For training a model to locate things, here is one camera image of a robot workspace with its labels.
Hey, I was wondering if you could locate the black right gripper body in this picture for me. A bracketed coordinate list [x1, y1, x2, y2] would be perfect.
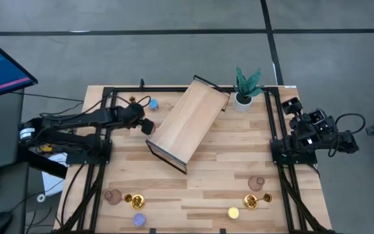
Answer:
[289, 112, 316, 140]

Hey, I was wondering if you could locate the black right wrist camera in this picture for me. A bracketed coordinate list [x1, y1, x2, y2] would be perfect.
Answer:
[309, 109, 327, 125]

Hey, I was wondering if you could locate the purple candle jar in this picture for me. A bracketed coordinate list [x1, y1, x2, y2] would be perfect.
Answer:
[132, 213, 147, 228]

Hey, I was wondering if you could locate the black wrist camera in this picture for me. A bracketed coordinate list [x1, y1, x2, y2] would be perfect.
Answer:
[140, 118, 156, 136]
[309, 109, 327, 125]

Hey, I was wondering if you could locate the yellow candle jar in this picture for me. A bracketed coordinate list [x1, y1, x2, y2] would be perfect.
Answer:
[227, 206, 240, 220]

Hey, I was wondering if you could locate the black cable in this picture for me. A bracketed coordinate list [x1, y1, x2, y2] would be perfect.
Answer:
[60, 164, 87, 228]
[39, 95, 152, 118]
[328, 112, 367, 159]
[11, 92, 84, 103]

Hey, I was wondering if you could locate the wooden shelf riser black frame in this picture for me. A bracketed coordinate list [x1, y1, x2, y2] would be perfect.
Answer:
[145, 74, 232, 176]

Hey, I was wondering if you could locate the snake plant in white pot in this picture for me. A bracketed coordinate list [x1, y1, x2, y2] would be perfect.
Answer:
[232, 66, 266, 113]

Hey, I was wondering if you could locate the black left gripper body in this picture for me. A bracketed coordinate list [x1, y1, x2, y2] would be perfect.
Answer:
[121, 103, 146, 127]

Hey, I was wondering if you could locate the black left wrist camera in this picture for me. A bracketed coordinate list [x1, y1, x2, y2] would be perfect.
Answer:
[140, 118, 156, 136]

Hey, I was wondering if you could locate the white paper sheet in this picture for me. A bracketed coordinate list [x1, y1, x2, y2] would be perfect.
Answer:
[41, 152, 68, 197]

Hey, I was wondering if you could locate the black metal bar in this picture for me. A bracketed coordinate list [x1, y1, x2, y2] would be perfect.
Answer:
[18, 151, 68, 179]

